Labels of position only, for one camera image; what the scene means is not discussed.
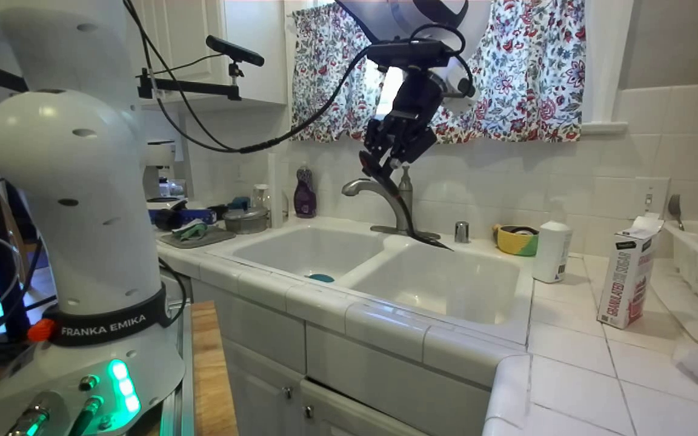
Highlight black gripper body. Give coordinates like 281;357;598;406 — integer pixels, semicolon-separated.
360;71;442;176

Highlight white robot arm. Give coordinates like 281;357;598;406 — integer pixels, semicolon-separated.
0;0;186;436

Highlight metal faucet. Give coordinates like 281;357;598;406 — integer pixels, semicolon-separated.
342;168;442;242

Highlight purple soap bottle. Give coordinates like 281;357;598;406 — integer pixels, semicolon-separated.
293;168;318;218

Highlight small metal cup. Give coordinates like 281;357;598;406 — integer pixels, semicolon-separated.
452;220;469;245

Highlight white double sink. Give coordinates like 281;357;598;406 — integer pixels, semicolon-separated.
227;225;533;344

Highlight floral curtain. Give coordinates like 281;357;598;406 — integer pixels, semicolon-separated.
290;0;587;143

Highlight white cylindrical canister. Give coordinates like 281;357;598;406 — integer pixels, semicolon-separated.
533;220;572;285

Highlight white lower cabinets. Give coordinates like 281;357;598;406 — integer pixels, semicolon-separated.
194;281;488;436

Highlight white carton with red print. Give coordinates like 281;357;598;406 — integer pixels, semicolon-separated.
596;213;661;331

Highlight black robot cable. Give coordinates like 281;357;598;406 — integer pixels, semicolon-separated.
120;0;479;155

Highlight black camera on stand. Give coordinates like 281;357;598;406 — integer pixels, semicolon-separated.
0;34;265;104

